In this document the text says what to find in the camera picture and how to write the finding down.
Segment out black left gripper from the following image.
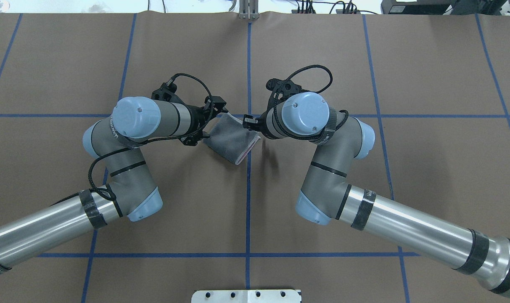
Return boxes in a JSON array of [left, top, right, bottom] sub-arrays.
[[190, 97, 227, 137]]

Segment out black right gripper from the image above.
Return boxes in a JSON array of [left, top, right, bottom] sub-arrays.
[[243, 113, 276, 139]]

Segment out pink towel with grey back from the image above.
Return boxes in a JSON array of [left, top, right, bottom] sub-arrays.
[[203, 113, 261, 165]]

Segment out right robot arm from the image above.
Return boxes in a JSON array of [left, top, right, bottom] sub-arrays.
[[243, 92, 510, 298]]

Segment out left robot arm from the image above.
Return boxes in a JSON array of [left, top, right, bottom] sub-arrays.
[[0, 96, 227, 275]]

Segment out black box device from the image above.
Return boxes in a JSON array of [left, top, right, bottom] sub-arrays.
[[381, 0, 482, 15]]

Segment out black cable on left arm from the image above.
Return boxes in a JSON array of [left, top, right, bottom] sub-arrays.
[[88, 73, 215, 201]]

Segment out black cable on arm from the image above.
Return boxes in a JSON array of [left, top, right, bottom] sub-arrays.
[[272, 64, 349, 141], [88, 73, 215, 201]]

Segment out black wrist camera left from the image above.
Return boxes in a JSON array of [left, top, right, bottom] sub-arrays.
[[179, 130, 210, 146]]

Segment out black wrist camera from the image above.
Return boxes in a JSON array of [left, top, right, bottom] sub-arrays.
[[179, 130, 210, 146], [266, 78, 303, 110]]

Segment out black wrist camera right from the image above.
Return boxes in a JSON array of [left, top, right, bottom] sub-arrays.
[[266, 78, 303, 110]]

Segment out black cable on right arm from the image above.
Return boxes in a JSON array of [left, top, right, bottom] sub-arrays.
[[272, 64, 349, 141]]

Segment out aluminium camera post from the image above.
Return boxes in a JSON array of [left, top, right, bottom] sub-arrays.
[[236, 0, 259, 21]]

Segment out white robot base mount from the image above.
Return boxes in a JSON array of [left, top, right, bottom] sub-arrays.
[[191, 289, 303, 303]]

